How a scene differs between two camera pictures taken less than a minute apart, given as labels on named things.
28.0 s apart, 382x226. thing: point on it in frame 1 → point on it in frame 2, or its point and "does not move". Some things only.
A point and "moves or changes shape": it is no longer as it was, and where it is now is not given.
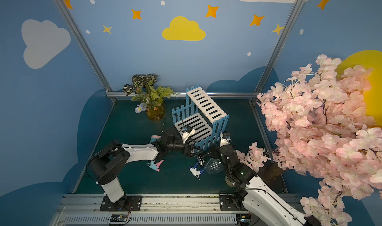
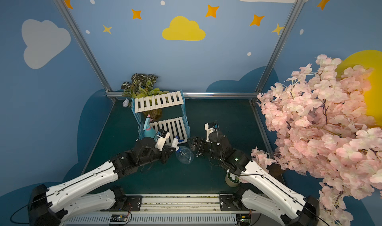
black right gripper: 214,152 → 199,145
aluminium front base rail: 156,210 does not move
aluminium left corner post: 61,5 does not move
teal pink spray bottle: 154,166 → 149,132
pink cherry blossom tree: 325,125 does not move
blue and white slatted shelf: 201,119 → 165,111
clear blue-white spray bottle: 213,166 moves or changes shape
